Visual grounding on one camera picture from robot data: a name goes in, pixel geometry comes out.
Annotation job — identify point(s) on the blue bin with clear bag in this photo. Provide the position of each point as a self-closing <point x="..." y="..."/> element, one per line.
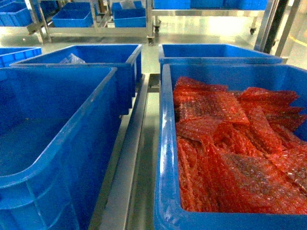
<point x="127" y="58"/>

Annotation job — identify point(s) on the blue bin behind right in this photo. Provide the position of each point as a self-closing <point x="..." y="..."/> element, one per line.
<point x="212" y="54"/>

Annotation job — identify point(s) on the blue bin with red bags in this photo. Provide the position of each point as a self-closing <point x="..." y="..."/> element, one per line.
<point x="168" y="213"/>

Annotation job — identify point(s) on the steel flow rack shelf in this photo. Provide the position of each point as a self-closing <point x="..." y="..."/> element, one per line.
<point x="126" y="199"/>

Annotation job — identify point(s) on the empty blue plastic bin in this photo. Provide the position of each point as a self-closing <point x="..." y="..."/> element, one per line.
<point x="58" y="127"/>

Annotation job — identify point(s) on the red bubble wrap bags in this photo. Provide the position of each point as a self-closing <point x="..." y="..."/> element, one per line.
<point x="237" y="150"/>

